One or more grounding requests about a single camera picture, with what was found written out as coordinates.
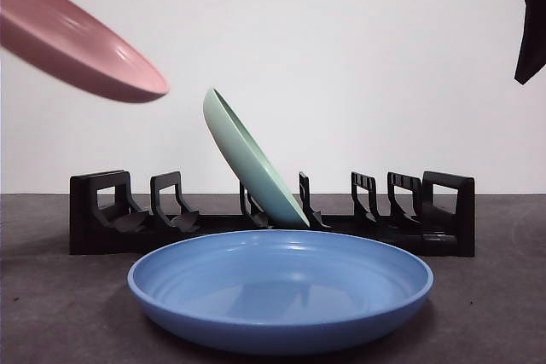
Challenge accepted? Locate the green round plate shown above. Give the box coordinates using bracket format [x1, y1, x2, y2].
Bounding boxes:
[202, 87, 311, 229]

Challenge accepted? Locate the blue round plate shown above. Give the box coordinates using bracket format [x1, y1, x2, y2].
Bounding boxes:
[126, 228, 435, 356]

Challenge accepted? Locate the black plastic dish rack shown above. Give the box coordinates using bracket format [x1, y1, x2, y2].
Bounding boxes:
[68, 170, 477, 259]

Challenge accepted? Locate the pink round plate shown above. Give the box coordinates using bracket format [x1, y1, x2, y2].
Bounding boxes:
[0, 0, 171, 105]

